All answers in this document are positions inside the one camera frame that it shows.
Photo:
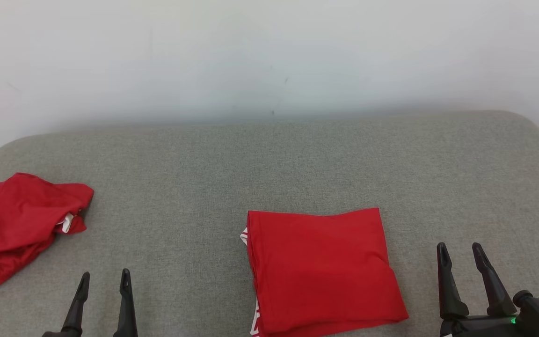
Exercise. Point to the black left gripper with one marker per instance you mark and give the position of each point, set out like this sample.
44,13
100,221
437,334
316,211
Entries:
61,334

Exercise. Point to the red basketball jersey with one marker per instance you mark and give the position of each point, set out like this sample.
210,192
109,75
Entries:
325,271

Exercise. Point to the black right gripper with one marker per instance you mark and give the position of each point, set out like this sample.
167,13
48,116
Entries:
480,327

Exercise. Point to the red shorts with white stripe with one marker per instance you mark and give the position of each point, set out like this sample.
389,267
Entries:
12,224

